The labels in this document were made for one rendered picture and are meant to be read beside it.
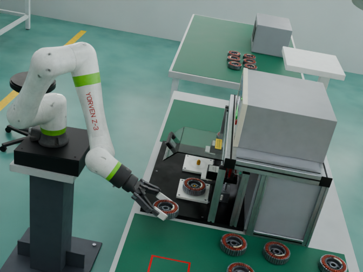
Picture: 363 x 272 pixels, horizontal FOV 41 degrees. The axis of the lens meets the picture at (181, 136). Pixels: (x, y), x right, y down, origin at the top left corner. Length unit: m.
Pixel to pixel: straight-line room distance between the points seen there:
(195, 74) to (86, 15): 3.64
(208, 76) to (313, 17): 3.34
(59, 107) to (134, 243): 0.76
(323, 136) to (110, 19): 5.36
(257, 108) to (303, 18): 4.95
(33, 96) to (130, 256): 0.79
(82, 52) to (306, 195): 1.10
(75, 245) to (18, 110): 1.14
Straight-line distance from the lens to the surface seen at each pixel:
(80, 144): 2.48
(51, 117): 2.37
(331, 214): 2.51
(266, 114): 2.01
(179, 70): 3.79
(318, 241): 2.30
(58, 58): 2.00
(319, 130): 2.06
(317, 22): 6.93
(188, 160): 2.55
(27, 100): 2.18
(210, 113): 3.18
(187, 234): 2.12
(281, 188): 2.07
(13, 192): 3.56
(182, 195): 2.28
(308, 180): 2.04
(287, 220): 2.16
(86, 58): 2.06
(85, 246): 3.09
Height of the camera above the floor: 2.10
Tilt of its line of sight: 28 degrees down
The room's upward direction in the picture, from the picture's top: 10 degrees clockwise
